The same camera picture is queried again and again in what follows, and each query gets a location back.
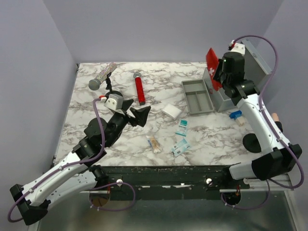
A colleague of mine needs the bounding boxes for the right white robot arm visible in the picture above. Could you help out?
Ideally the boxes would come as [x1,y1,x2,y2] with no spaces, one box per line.
[214,51,302,189]

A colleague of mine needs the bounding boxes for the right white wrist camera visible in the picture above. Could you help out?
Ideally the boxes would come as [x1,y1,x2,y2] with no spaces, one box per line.
[228,40,245,56]

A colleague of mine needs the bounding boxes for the grey plastic tray insert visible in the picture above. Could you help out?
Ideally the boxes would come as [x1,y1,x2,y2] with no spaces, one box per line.
[181,79,215,116]

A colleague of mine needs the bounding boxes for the teal gauze dressing packet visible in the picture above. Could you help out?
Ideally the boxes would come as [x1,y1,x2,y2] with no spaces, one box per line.
[175,119,188,137]

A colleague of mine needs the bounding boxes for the cotton swab pack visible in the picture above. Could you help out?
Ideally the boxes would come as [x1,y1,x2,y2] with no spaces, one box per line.
[146,136,162,154]

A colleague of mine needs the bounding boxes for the grey metal case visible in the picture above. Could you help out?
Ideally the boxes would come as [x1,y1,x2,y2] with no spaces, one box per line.
[203,38,272,112]

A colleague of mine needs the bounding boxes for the blue white small box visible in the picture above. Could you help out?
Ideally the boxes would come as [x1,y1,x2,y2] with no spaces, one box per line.
[229,110,245,126]

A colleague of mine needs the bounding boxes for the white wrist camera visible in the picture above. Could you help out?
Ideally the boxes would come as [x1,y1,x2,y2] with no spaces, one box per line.
[104,94,123,112]
[228,40,245,56]

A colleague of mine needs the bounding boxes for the blue white bandage packets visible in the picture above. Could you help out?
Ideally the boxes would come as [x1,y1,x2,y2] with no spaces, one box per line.
[171,138,191,157]

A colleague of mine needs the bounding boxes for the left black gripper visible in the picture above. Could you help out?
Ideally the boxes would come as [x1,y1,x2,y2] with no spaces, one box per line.
[105,99,151,148]

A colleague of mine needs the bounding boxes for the silver glitter microphone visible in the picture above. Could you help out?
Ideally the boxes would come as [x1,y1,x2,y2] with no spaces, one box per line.
[88,63,117,91]

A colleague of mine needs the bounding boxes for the red glitter microphone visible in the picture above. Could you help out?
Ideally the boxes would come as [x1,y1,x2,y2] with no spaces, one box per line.
[133,72,145,105]

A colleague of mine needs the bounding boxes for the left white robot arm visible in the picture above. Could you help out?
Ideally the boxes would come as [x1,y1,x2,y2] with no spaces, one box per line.
[7,94,151,226]

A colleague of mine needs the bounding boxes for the black mounting rail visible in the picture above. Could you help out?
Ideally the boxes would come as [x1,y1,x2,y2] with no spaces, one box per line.
[49,165,281,200]

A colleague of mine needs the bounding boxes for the white gauze pack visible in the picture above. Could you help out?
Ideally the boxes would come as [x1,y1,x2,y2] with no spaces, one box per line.
[162,104,182,120]

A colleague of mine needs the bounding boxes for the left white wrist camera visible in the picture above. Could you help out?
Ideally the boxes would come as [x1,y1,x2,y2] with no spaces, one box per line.
[104,94,123,112]

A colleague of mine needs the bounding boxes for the red first aid pouch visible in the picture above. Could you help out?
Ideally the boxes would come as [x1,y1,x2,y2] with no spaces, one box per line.
[205,48,222,91]

